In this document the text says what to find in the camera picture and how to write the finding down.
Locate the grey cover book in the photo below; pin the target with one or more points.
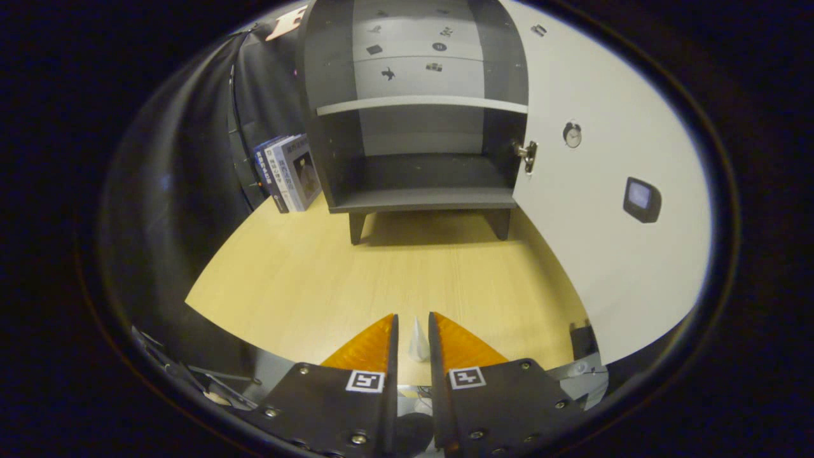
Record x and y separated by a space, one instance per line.
305 172

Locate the black table edge block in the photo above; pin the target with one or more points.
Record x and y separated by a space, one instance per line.
584 343

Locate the black backdrop cloth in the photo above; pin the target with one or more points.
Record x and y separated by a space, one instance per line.
191 159

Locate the metal door hinge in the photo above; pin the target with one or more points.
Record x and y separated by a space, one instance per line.
529 156

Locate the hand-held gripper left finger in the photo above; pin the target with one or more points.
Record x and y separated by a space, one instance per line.
392 381

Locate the black backdrop stand pole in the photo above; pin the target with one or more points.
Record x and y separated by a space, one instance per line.
236 127

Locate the blue spine book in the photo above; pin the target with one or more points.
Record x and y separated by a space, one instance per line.
264 175

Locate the grey metal bracket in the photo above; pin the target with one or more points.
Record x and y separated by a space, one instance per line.
582 369

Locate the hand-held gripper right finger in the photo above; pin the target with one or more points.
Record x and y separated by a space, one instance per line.
437 394

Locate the light grey cabinet shelf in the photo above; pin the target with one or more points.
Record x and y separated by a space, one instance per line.
420 105

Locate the white spine book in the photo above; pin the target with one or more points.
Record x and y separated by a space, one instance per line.
280 172

